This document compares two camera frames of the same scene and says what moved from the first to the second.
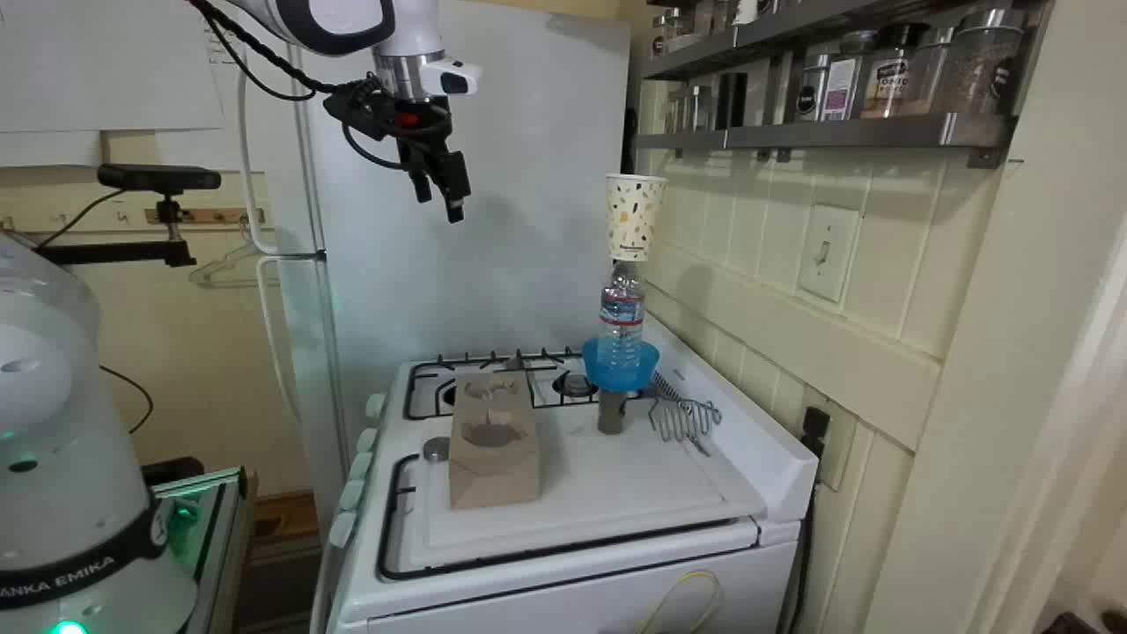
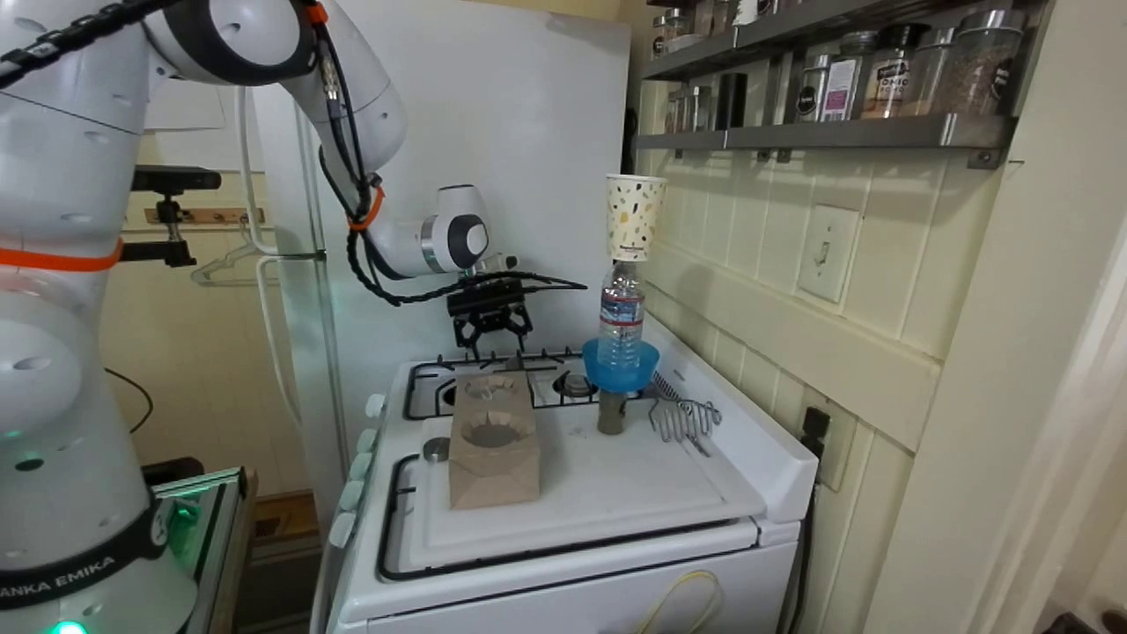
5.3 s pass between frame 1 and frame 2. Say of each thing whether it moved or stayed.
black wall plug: stayed
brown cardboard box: stayed
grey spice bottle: stayed
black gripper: moved
